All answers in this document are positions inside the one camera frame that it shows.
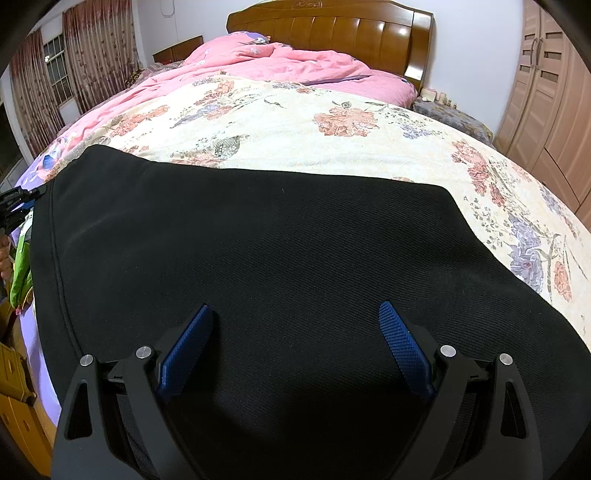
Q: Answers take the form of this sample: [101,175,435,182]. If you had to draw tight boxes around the wooden bed headboard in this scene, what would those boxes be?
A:
[226,0,435,93]

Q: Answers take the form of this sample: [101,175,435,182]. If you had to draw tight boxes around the purple pillow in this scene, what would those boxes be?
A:
[228,30,271,47]

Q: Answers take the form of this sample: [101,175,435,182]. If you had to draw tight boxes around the light wooden wardrobe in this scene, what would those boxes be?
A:
[494,0,591,214]

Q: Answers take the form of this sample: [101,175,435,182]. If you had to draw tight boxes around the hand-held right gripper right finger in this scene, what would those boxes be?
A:
[379,301,542,480]

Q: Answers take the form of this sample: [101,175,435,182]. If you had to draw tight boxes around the purple bedsheet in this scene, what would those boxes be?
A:
[11,154,64,418]

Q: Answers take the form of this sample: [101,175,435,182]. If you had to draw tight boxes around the cream floral blanket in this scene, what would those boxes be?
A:
[60,74,591,319]

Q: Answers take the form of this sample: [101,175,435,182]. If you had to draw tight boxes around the green cloth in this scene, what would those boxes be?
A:
[8,231,36,311]

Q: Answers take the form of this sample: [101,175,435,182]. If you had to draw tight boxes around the pink quilt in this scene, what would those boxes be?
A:
[34,31,419,181]

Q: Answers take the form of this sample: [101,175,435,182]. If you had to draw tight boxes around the nightstand with grey floral cover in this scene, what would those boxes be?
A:
[411,88,495,146]

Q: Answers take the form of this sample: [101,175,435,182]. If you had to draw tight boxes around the small dark wooden headboard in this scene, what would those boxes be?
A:
[152,34,205,65]

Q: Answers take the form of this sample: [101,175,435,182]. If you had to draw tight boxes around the wide pink patterned curtain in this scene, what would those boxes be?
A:
[62,0,140,114]

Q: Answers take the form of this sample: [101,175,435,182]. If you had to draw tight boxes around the narrow pink patterned curtain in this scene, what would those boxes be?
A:
[10,30,65,158]

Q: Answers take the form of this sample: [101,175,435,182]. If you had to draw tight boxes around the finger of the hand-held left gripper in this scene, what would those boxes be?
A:
[0,208,34,232]
[0,185,49,206]

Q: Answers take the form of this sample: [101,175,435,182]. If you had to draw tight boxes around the yellow cardboard boxes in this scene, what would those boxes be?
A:
[0,305,52,477]

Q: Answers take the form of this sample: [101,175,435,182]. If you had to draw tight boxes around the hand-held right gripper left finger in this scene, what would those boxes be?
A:
[51,303,214,480]

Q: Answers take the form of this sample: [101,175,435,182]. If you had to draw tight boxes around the black pants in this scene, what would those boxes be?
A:
[28,144,583,480]

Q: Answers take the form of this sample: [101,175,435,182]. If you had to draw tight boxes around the barred window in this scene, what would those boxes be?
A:
[43,34,78,107]

